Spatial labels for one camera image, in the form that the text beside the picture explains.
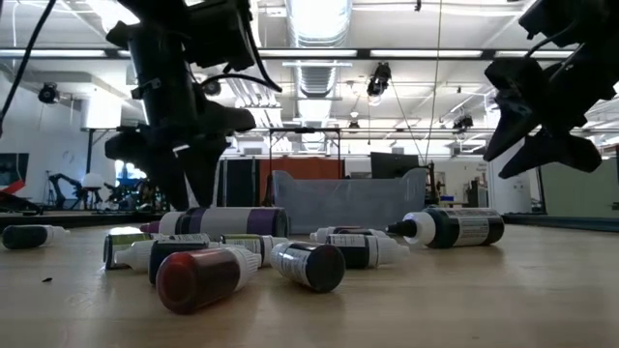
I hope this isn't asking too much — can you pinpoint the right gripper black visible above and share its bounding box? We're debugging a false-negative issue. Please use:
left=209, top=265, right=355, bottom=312
left=483, top=28, right=619, bottom=181

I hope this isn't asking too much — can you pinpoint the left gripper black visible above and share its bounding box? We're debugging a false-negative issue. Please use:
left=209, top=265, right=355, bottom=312
left=103, top=43, right=258, bottom=212

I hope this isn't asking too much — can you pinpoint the large purple food coloring bottle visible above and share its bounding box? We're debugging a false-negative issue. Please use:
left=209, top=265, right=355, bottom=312
left=139, top=206, right=290, bottom=242

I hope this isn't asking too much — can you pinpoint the small white-labelled food coloring bottle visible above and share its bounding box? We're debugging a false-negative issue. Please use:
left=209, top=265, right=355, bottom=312
left=159, top=232, right=213, bottom=244

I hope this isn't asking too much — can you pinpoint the small yellow-green food coloring bottle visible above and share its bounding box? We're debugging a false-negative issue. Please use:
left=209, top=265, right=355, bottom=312
left=102, top=230, right=163, bottom=271

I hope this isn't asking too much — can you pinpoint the small green food coloring bottle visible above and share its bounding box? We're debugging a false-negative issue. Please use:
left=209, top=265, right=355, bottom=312
left=221, top=233, right=290, bottom=269

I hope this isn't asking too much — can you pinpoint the large black food coloring bottle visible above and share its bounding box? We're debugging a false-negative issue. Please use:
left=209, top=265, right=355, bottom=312
left=385, top=206, right=506, bottom=250

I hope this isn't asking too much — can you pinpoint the small red food coloring bottle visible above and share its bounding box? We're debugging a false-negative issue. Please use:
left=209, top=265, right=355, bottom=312
left=309, top=225, right=362, bottom=243
left=155, top=245, right=263, bottom=316

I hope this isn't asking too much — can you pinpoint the small dark green coloring bottle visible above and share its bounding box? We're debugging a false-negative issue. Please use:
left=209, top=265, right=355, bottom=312
left=1, top=223, right=71, bottom=251

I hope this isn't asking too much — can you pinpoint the translucent grey plastic bin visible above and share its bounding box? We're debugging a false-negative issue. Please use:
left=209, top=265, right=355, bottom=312
left=271, top=167, right=428, bottom=236

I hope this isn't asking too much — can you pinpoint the small black food coloring bottle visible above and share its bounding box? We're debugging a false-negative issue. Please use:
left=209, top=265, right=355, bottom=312
left=269, top=240, right=347, bottom=294
left=333, top=225, right=391, bottom=239

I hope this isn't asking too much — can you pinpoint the small blue food coloring bottle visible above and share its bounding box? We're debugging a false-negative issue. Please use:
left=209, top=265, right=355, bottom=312
left=326, top=233, right=411, bottom=271

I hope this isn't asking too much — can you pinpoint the small navy food coloring bottle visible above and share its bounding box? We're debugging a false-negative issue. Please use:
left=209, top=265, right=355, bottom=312
left=114, top=238, right=213, bottom=286

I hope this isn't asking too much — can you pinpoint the black curtain panel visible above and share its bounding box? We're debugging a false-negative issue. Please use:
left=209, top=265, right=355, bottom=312
left=216, top=158, right=261, bottom=209

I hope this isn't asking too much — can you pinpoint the white round column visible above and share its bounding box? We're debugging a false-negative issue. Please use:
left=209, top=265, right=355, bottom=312
left=486, top=139, right=534, bottom=217

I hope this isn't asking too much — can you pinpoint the white globe lamp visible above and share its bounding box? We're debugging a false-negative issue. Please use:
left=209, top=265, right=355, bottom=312
left=80, top=172, right=105, bottom=191

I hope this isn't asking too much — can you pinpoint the black monitor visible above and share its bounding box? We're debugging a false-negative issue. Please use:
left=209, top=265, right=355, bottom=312
left=369, top=151, right=420, bottom=181

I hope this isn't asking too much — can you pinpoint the black slanted bar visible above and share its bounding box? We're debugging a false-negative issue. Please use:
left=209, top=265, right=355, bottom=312
left=0, top=190, right=44, bottom=217

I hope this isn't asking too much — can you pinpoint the black overhead light bar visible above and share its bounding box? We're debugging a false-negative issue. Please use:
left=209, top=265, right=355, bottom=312
left=0, top=46, right=619, bottom=62

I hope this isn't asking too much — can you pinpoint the grey-green partition wall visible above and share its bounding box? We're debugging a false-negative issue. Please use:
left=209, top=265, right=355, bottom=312
left=539, top=157, right=619, bottom=218

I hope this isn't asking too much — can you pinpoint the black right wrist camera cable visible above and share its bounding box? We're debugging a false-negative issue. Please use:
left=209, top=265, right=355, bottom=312
left=524, top=17, right=577, bottom=60

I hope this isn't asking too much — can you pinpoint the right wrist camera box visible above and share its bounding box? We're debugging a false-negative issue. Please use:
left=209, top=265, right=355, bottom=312
left=517, top=0, right=589, bottom=48

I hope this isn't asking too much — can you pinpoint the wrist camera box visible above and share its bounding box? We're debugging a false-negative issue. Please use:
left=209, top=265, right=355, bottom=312
left=186, top=0, right=256, bottom=73
left=517, top=0, right=589, bottom=48

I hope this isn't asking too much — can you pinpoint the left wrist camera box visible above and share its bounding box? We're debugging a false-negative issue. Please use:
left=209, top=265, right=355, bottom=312
left=186, top=0, right=256, bottom=73

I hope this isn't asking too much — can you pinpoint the thin hanging cable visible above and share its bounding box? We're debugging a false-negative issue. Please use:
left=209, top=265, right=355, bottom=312
left=424, top=0, right=444, bottom=165

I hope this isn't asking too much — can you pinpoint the orange wall panel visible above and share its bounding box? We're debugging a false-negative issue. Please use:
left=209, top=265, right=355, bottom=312
left=258, top=157, right=345, bottom=207

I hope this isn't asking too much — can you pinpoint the dark wall screen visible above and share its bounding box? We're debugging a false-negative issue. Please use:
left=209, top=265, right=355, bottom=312
left=0, top=153, right=30, bottom=188

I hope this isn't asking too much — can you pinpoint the black dangling arm cable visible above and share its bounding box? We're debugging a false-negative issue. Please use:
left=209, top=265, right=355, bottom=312
left=0, top=0, right=58, bottom=139

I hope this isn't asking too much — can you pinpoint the silver ceiling air duct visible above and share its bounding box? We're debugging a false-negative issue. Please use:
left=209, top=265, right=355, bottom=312
left=284, top=0, right=354, bottom=151

